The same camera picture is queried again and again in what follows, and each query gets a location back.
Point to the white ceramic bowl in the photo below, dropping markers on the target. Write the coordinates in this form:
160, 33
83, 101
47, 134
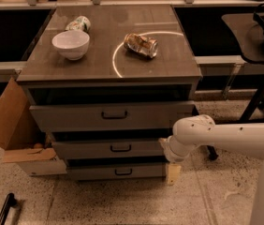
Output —
71, 44

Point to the grey top drawer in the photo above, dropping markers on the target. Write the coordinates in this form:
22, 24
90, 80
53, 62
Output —
113, 116

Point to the grey bottom drawer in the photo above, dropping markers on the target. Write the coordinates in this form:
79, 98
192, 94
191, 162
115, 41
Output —
123, 171

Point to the brown cardboard box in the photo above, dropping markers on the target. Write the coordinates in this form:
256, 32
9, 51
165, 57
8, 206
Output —
23, 142

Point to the grey drawer cabinet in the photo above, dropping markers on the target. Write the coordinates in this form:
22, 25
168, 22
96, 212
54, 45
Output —
109, 73

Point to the crushed silver soda can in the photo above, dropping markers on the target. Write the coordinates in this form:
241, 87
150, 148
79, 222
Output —
141, 45

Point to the black floor bar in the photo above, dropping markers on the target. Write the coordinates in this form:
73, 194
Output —
10, 202

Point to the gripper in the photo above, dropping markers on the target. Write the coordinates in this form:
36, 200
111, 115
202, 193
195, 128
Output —
171, 152

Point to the black side table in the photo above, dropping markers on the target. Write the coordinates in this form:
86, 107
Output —
250, 38

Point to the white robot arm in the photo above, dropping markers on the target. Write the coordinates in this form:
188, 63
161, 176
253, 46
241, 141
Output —
193, 132

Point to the grey drawer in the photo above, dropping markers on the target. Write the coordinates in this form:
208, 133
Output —
108, 149
123, 171
113, 116

